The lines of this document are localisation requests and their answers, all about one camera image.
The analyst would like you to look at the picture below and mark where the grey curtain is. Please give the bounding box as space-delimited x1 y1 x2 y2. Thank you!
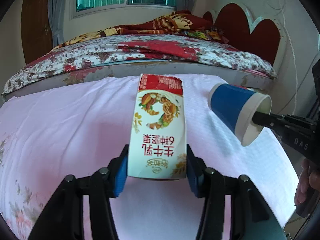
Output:
48 0 66 47

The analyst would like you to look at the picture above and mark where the pink table cloth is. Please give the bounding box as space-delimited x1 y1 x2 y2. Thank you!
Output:
1 74 298 239

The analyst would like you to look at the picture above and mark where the floral bed mattress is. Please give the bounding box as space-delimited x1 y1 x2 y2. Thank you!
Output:
2 34 277 96

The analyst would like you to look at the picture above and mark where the right hand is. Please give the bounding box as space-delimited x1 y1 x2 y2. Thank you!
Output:
295 158 320 205

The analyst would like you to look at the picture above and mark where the red patterned blanket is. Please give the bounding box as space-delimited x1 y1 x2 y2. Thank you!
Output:
54 10 228 49

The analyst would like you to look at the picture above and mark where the blue white paper cup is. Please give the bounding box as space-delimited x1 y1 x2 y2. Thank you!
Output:
208 82 272 147

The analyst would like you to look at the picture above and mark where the red white milk carton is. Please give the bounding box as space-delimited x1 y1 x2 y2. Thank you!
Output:
127 74 187 180

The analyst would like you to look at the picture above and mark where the red heart headboard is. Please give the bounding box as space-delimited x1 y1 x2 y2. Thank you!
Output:
203 3 287 71

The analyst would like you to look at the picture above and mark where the brown wooden door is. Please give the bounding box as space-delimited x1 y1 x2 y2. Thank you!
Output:
21 0 53 64

